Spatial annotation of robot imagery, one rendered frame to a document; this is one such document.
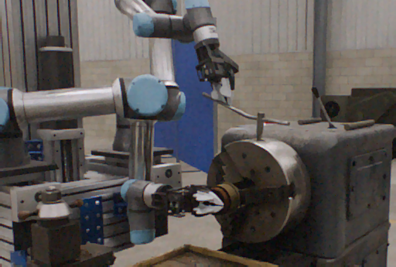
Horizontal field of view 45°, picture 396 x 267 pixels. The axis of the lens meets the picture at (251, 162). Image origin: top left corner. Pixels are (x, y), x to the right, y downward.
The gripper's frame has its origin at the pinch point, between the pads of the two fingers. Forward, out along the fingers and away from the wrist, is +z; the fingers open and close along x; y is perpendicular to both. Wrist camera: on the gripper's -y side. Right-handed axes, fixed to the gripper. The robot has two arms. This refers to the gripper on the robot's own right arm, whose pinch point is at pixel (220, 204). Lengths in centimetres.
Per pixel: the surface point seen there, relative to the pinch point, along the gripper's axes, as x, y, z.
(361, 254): -27, -58, 17
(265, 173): 6.7, -15.7, 4.0
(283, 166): 9.4, -16.6, 9.4
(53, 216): 5.0, 44.3, -7.6
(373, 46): 138, -977, -347
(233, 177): 5.3, -11.6, -4.9
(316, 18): 206, -935, -474
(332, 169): 7.0, -32.2, 17.1
